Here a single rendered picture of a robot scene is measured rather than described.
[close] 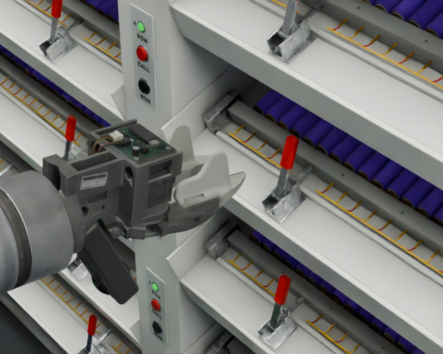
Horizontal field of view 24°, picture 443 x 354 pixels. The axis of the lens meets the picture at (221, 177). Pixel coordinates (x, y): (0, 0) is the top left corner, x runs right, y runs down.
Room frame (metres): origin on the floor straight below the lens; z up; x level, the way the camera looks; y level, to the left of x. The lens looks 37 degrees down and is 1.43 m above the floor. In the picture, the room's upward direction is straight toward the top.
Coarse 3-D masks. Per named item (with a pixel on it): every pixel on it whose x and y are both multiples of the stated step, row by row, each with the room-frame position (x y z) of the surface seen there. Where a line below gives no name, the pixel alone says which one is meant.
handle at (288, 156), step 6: (288, 138) 0.86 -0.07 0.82; (294, 138) 0.86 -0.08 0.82; (288, 144) 0.86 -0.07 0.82; (294, 144) 0.86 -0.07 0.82; (288, 150) 0.86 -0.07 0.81; (294, 150) 0.86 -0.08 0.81; (282, 156) 0.86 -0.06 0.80; (288, 156) 0.86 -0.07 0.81; (294, 156) 0.86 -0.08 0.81; (282, 162) 0.86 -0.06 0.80; (288, 162) 0.85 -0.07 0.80; (282, 168) 0.86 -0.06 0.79; (288, 168) 0.85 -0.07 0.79; (282, 174) 0.86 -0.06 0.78; (288, 174) 0.86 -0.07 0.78; (282, 180) 0.85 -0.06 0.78; (276, 186) 0.86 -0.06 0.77; (282, 186) 0.85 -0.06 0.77; (276, 192) 0.85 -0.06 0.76; (282, 192) 0.85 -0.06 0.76
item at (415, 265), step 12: (252, 156) 0.93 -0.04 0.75; (264, 168) 0.91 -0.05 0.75; (312, 192) 0.86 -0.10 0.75; (324, 204) 0.84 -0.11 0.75; (348, 216) 0.82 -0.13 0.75; (360, 228) 0.80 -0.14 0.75; (384, 240) 0.78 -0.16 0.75; (396, 252) 0.77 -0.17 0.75; (420, 264) 0.75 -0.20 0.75; (432, 276) 0.73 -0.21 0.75
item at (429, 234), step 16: (240, 112) 0.98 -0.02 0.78; (256, 112) 0.97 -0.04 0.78; (240, 128) 0.97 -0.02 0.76; (256, 128) 0.95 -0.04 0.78; (272, 128) 0.94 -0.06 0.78; (272, 144) 0.94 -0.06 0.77; (304, 144) 0.91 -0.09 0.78; (304, 160) 0.89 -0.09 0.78; (320, 160) 0.88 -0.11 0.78; (320, 176) 0.88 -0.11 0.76; (336, 176) 0.86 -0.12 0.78; (352, 176) 0.85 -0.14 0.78; (320, 192) 0.86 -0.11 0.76; (352, 192) 0.84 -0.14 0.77; (368, 192) 0.83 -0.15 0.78; (384, 192) 0.82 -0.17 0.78; (368, 208) 0.83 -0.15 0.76; (384, 208) 0.81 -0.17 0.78; (400, 208) 0.80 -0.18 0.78; (368, 224) 0.80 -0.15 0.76; (400, 224) 0.79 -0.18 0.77; (416, 224) 0.78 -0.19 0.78; (432, 224) 0.77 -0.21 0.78; (432, 240) 0.76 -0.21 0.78; (416, 256) 0.75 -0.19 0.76; (432, 256) 0.75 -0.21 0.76
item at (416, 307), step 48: (240, 96) 1.03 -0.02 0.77; (192, 144) 0.97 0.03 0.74; (240, 144) 0.96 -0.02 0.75; (240, 192) 0.89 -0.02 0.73; (336, 192) 0.86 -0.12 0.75; (288, 240) 0.82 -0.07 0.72; (336, 240) 0.80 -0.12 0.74; (336, 288) 0.78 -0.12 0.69; (384, 288) 0.74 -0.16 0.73; (432, 288) 0.72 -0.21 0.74; (432, 336) 0.67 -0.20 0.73
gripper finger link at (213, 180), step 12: (216, 156) 0.76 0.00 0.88; (204, 168) 0.75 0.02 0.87; (216, 168) 0.76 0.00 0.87; (228, 168) 0.77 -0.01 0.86; (192, 180) 0.74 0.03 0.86; (204, 180) 0.75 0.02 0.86; (216, 180) 0.76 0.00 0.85; (228, 180) 0.77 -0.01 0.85; (240, 180) 0.78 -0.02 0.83; (180, 192) 0.73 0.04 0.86; (192, 192) 0.74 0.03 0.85; (204, 192) 0.75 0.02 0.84; (216, 192) 0.75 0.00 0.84; (228, 192) 0.76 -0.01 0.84; (180, 204) 0.73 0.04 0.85; (192, 204) 0.73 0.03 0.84
